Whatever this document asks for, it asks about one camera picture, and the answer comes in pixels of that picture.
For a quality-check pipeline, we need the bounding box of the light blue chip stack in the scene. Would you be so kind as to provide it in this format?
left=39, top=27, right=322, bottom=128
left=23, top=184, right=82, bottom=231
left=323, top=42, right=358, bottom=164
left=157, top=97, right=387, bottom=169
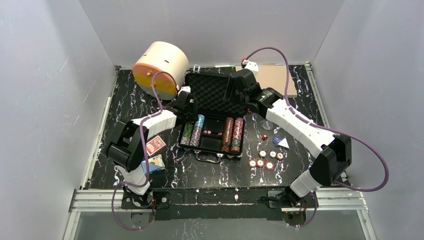
left=194, top=114, right=205, bottom=129

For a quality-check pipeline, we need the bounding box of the black poker set case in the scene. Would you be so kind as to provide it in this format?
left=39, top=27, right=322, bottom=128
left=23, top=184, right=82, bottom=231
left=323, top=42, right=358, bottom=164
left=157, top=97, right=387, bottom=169
left=178, top=69, right=248, bottom=164

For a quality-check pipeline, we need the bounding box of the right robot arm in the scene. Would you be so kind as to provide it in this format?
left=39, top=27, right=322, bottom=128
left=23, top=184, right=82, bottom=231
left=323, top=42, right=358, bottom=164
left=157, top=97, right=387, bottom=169
left=224, top=59, right=352, bottom=206

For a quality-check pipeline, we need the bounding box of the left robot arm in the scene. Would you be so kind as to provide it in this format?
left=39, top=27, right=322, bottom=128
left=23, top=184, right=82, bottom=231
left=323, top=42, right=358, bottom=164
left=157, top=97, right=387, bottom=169
left=105, top=90, right=198, bottom=197

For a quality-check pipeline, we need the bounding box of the dark green chip stack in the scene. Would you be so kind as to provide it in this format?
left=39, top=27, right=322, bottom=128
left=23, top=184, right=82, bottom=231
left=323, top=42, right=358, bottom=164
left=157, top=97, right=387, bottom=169
left=180, top=122, right=194, bottom=146

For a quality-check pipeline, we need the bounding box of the tan flat board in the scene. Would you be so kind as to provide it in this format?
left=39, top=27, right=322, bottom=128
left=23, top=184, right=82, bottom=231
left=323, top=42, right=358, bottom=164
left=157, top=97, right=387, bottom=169
left=255, top=63, right=298, bottom=98

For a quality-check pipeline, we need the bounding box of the red white chip stack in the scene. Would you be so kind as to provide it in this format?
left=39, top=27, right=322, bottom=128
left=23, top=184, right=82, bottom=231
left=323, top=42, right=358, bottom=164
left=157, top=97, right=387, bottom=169
left=232, top=117, right=244, bottom=140

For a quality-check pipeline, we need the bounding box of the orange black chip stack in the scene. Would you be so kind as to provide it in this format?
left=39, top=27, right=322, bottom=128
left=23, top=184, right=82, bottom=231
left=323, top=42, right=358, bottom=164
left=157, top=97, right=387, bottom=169
left=221, top=117, right=235, bottom=152

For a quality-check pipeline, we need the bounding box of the red playing card deck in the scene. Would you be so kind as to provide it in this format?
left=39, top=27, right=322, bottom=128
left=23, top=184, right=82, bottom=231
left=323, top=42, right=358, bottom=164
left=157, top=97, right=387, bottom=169
left=146, top=135, right=166, bottom=157

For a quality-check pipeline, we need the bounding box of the cream cylinder with orange face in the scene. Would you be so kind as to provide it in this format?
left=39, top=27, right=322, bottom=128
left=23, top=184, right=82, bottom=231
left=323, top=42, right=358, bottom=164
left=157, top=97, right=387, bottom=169
left=132, top=41, right=190, bottom=100

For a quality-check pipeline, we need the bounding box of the blue green chip stack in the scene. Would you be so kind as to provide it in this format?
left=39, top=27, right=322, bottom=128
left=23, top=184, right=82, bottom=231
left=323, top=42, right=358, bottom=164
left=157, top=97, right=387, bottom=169
left=230, top=138, right=241, bottom=154

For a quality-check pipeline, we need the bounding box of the blue small blind button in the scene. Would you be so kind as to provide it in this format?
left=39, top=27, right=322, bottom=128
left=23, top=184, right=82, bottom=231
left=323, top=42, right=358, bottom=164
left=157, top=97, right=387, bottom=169
left=272, top=135, right=284, bottom=146

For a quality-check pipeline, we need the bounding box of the blue playing card deck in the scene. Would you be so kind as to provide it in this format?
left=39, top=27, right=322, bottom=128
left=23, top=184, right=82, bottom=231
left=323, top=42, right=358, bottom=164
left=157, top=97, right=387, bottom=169
left=140, top=154, right=165, bottom=174

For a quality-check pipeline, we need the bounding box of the loose red white chip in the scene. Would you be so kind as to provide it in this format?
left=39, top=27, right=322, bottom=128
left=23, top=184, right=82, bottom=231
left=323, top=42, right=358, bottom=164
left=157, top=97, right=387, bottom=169
left=258, top=149, right=268, bottom=158
left=248, top=159, right=257, bottom=168
left=268, top=150, right=277, bottom=159
left=276, top=152, right=285, bottom=161
left=256, top=159, right=265, bottom=168
left=265, top=161, right=275, bottom=170

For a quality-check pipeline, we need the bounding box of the white triangular card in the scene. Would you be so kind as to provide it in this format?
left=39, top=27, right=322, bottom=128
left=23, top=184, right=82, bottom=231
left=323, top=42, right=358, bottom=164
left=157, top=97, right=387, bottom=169
left=279, top=137, right=290, bottom=149

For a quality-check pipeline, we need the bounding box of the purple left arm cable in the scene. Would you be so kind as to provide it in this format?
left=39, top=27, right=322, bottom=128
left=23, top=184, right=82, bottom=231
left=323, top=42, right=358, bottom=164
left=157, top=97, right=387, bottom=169
left=110, top=71, right=180, bottom=231

